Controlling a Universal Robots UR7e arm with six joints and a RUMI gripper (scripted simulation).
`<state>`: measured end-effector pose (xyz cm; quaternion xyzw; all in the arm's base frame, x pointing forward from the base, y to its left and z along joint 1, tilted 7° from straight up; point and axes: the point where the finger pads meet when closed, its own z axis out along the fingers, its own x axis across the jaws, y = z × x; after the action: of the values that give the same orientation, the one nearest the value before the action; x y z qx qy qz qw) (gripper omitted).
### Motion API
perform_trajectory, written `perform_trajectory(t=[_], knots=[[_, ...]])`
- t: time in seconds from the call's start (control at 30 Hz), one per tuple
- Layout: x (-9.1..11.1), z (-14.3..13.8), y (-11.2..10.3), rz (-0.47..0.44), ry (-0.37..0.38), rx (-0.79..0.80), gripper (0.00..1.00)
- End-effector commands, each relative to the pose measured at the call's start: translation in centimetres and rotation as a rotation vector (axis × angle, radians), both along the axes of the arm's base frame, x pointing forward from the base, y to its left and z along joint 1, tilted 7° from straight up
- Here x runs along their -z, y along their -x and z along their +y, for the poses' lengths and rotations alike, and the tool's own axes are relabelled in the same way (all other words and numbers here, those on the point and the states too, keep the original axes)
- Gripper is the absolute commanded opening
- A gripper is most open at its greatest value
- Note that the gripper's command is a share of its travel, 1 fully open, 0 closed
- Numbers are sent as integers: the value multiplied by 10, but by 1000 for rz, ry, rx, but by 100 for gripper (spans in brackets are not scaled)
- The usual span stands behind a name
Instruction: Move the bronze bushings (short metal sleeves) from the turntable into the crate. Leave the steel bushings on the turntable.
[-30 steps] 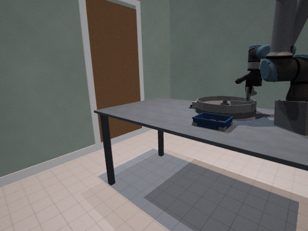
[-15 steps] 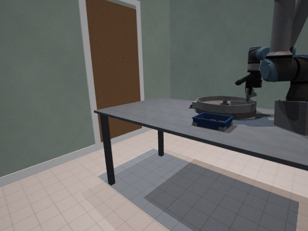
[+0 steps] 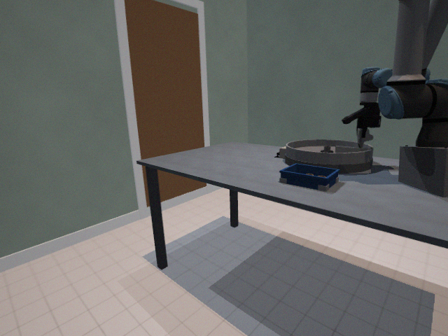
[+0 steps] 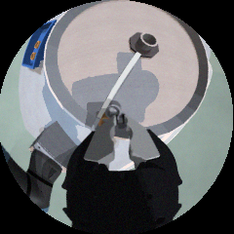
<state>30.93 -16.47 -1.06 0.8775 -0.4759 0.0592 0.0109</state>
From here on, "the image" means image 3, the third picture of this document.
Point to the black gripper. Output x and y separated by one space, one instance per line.
370 119

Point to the blue open crate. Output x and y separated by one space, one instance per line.
297 175

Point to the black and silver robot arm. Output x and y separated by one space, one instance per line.
404 93

